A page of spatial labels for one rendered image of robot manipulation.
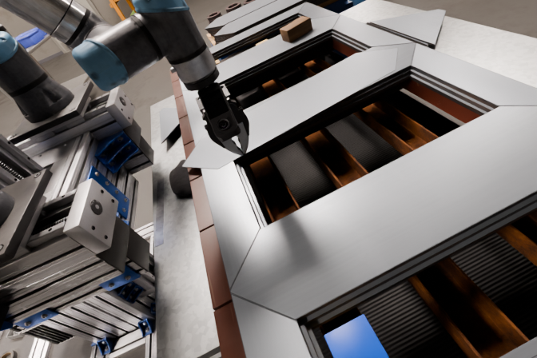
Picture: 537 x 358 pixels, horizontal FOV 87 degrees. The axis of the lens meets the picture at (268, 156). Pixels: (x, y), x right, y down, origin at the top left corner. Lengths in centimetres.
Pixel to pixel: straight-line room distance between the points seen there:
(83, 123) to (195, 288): 63
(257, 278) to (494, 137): 52
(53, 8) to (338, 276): 62
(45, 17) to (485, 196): 77
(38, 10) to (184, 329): 67
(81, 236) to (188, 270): 30
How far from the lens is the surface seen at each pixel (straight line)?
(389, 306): 80
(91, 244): 68
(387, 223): 55
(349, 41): 115
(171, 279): 85
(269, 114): 85
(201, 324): 76
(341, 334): 44
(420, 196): 58
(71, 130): 111
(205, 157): 81
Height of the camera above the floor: 131
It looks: 41 degrees down
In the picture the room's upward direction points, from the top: 24 degrees counter-clockwise
